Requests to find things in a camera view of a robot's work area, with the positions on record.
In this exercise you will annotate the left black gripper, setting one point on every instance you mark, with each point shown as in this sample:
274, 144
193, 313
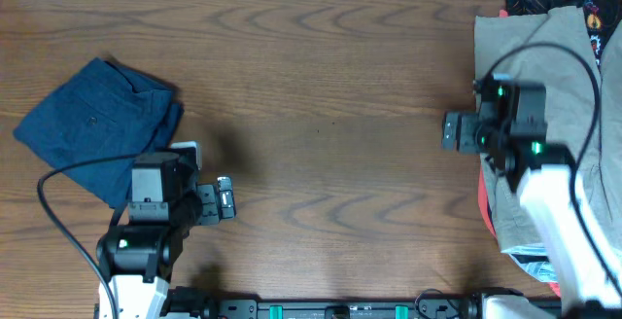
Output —
210, 203

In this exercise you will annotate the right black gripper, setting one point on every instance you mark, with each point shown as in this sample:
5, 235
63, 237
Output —
466, 131

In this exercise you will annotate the khaki beige shorts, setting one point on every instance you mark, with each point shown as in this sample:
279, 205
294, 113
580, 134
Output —
569, 102

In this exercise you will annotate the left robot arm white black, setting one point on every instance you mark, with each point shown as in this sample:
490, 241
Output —
137, 258

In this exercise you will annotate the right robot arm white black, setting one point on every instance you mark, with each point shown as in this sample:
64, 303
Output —
549, 190

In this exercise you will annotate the red garment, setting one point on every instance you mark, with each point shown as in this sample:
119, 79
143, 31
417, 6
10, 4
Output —
483, 201

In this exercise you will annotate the folded navy blue shorts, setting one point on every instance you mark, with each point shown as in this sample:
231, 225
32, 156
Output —
105, 110

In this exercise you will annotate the light blue garment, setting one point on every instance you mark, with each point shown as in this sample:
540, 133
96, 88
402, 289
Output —
534, 261

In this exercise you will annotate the black printed cycling jersey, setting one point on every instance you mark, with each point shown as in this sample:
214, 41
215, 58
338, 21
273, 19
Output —
601, 17

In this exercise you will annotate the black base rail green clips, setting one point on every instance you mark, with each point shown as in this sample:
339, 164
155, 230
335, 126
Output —
340, 310

